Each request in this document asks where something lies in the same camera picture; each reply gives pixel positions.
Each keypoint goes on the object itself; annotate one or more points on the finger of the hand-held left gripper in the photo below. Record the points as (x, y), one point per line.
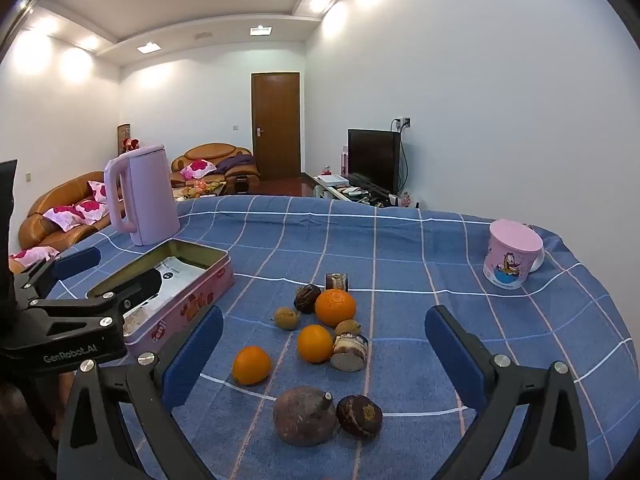
(75, 262)
(135, 285)

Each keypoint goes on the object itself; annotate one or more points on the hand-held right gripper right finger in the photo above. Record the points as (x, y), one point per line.
(455, 360)

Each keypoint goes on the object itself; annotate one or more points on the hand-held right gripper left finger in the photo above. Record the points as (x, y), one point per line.
(192, 355)

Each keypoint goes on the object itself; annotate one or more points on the orange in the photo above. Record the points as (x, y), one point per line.
(251, 365)
(335, 307)
(315, 343)

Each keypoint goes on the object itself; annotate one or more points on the pink tin box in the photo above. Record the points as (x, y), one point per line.
(215, 280)

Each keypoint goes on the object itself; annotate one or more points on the brownish lemon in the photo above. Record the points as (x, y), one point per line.
(348, 327)
(287, 319)

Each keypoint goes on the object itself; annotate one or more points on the cut taro piece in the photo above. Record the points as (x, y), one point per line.
(350, 352)
(336, 282)

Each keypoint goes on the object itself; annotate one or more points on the dark brown water chestnut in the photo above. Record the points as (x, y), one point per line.
(307, 298)
(359, 416)

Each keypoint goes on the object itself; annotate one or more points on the large brown taro with stem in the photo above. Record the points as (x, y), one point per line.
(302, 417)

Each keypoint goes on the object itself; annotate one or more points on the newspaper liner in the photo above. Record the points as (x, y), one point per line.
(175, 272)

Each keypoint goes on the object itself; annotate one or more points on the pink flowered pillow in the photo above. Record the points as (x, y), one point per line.
(80, 212)
(32, 255)
(197, 168)
(97, 191)

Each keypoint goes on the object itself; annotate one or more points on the long brown leather sofa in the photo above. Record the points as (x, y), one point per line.
(50, 200)

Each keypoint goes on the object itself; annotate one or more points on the pink electric kettle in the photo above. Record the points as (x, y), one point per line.
(145, 195)

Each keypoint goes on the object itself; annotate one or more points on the blue checked tablecloth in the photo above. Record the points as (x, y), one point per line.
(400, 270)

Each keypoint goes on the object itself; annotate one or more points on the coffee table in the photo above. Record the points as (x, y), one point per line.
(200, 191)

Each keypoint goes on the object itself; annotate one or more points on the pink cartoon cup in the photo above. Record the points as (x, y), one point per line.
(510, 255)

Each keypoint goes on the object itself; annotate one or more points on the white cup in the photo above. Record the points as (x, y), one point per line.
(539, 260)

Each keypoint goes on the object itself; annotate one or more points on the red plush toy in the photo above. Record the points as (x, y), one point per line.
(131, 144)

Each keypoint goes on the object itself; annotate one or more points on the short brown leather sofa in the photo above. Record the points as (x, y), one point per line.
(210, 152)

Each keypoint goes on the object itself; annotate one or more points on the purple blanket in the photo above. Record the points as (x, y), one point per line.
(235, 163)

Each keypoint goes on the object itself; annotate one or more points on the white television stand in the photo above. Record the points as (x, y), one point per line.
(340, 193)

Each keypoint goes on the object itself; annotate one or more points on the brown wooden door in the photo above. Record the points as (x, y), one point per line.
(276, 125)

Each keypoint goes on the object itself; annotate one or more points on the black television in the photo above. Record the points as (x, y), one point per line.
(372, 157)

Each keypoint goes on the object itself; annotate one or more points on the white flat box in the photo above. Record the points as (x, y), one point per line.
(332, 178)

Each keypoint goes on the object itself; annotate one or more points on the square ceiling light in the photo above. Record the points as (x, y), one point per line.
(149, 47)
(260, 30)

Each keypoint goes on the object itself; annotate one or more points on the pink gift box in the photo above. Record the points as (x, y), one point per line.
(344, 160)

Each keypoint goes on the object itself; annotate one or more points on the wall scroll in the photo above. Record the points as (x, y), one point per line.
(123, 132)

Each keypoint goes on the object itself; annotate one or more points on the white wall socket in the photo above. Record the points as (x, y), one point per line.
(402, 122)

